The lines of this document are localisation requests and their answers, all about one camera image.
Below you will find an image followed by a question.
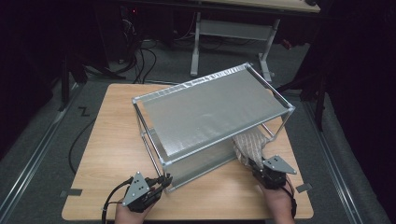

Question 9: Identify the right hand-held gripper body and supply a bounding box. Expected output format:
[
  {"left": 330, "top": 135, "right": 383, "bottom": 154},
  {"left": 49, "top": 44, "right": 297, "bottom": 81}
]
[{"left": 252, "top": 155, "right": 297, "bottom": 190}]

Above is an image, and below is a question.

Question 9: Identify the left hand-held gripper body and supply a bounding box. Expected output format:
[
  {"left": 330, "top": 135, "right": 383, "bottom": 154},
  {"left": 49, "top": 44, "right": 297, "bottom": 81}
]
[{"left": 121, "top": 171, "right": 163, "bottom": 214}]

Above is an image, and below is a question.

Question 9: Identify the beige striped towel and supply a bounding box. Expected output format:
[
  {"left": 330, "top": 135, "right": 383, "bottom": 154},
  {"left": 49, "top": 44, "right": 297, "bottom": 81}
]
[{"left": 232, "top": 127, "right": 272, "bottom": 169}]

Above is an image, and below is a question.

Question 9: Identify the two-tier metal fabric rack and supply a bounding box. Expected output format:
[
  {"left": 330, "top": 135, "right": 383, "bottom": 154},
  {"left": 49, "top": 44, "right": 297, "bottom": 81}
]
[{"left": 132, "top": 62, "right": 296, "bottom": 193}]

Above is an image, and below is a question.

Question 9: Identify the person's left hand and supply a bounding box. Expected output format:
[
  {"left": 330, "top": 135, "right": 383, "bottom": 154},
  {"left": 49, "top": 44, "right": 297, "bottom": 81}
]
[{"left": 114, "top": 204, "right": 153, "bottom": 224}]

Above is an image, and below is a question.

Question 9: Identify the person's right hand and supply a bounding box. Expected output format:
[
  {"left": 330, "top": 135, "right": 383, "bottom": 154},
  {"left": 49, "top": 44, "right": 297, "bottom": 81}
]
[{"left": 260, "top": 176, "right": 296, "bottom": 224}]

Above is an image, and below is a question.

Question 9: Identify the grey tape piece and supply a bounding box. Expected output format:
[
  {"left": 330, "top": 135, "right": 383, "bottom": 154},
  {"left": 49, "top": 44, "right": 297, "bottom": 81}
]
[
  {"left": 59, "top": 188, "right": 83, "bottom": 198},
  {"left": 295, "top": 183, "right": 313, "bottom": 194}
]

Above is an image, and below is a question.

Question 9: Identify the black metal stand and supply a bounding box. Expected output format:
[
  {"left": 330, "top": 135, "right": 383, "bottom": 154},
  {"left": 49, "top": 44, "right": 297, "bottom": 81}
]
[
  {"left": 59, "top": 55, "right": 125, "bottom": 112},
  {"left": 272, "top": 71, "right": 328, "bottom": 132}
]

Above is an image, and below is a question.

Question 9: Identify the white-legged desk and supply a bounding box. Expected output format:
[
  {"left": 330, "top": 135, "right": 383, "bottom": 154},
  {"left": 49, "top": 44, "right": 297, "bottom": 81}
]
[{"left": 190, "top": 0, "right": 321, "bottom": 85}]

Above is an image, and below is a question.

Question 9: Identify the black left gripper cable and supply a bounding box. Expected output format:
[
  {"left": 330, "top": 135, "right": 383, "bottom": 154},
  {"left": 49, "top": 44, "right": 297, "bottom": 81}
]
[{"left": 101, "top": 176, "right": 134, "bottom": 224}]

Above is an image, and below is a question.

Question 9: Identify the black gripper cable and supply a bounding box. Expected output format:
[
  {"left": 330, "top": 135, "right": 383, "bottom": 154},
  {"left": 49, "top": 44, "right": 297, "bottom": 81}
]
[
  {"left": 281, "top": 178, "right": 298, "bottom": 218},
  {"left": 101, "top": 176, "right": 134, "bottom": 224}
]

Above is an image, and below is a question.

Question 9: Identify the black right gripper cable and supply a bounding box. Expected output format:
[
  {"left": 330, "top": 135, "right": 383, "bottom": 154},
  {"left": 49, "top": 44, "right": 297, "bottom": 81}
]
[{"left": 281, "top": 178, "right": 298, "bottom": 218}]

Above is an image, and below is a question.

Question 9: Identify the metal floor rail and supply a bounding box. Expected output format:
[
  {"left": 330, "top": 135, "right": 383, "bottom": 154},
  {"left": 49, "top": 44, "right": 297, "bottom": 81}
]
[
  {"left": 0, "top": 90, "right": 78, "bottom": 218},
  {"left": 303, "top": 101, "right": 363, "bottom": 224}
]

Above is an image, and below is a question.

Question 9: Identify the black floor cable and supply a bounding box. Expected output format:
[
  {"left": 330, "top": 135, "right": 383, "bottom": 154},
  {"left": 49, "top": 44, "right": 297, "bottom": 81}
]
[{"left": 68, "top": 118, "right": 97, "bottom": 175}]

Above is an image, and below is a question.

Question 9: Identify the bundle of black cables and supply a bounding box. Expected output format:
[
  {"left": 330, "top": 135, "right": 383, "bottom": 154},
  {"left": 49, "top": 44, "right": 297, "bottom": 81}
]
[{"left": 120, "top": 6, "right": 158, "bottom": 85}]

